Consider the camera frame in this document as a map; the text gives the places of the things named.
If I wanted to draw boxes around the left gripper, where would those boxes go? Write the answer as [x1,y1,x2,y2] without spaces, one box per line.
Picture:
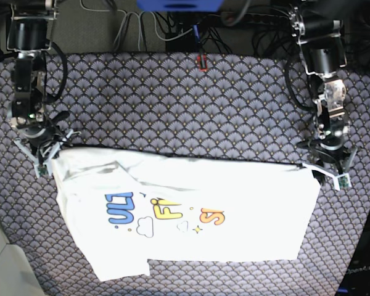
[297,136,358,190]

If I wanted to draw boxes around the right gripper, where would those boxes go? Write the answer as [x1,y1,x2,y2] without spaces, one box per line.
[14,124,74,178]

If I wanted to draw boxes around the white printed T-shirt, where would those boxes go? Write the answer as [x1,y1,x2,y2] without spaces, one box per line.
[52,148,320,281]

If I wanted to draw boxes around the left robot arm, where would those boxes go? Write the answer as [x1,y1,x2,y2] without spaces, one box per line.
[288,1,359,191]

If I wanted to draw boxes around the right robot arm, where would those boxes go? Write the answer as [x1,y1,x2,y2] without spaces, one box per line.
[7,1,73,177]

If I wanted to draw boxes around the grey fan-pattern tablecloth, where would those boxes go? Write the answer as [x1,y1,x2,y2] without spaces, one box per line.
[0,53,370,295]

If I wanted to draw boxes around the black OpenArm box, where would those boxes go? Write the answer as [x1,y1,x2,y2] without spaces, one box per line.
[336,212,370,295]

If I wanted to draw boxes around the red table clamp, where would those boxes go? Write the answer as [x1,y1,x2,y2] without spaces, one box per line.
[197,54,208,72]

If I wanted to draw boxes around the black power strip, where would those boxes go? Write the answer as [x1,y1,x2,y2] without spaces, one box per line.
[219,12,287,25]

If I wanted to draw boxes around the white cable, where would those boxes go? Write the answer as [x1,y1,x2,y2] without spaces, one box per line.
[80,0,194,52]

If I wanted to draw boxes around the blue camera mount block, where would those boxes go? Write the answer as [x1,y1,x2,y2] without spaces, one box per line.
[137,0,223,12]

